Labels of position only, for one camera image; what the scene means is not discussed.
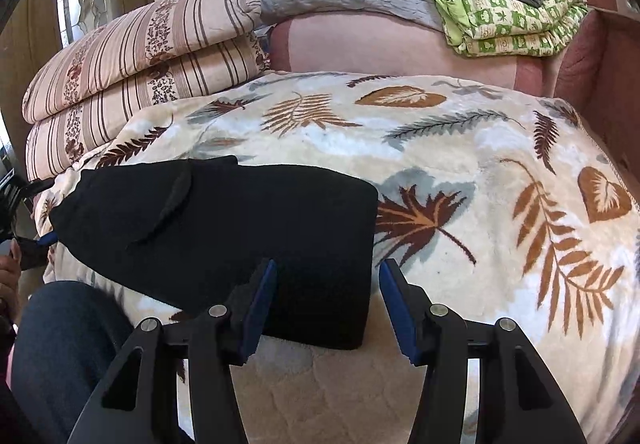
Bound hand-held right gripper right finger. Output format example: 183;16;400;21
378;258;587;444

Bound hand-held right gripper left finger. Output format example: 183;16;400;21
67;258;278;444

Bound black pants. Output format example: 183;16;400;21
49;155;379;351

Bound person's left hand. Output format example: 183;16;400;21
0;241;23;320

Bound leaf print blanket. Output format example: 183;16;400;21
35;72;640;444

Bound striped folded quilt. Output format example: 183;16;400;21
21;0;271;182

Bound pink sofa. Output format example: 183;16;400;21
270;0;640;180

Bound green patterned folded blanket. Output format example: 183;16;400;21
401;0;589;58

